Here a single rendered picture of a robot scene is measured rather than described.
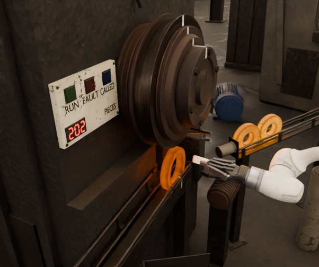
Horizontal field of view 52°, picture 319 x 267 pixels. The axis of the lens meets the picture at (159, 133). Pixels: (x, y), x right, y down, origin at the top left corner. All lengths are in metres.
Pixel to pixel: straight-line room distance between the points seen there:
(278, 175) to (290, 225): 1.01
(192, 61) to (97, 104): 0.32
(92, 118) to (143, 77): 0.20
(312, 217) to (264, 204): 0.49
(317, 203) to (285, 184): 0.66
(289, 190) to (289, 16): 2.70
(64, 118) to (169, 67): 0.35
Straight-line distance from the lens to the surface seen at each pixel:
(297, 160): 1.43
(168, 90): 1.01
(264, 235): 2.21
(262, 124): 1.75
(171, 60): 1.03
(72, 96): 0.89
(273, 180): 1.33
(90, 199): 1.02
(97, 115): 1.00
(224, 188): 1.63
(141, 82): 0.99
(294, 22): 3.79
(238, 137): 1.66
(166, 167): 1.27
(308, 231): 2.10
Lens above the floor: 1.50
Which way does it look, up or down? 27 degrees down
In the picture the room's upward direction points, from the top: 1 degrees counter-clockwise
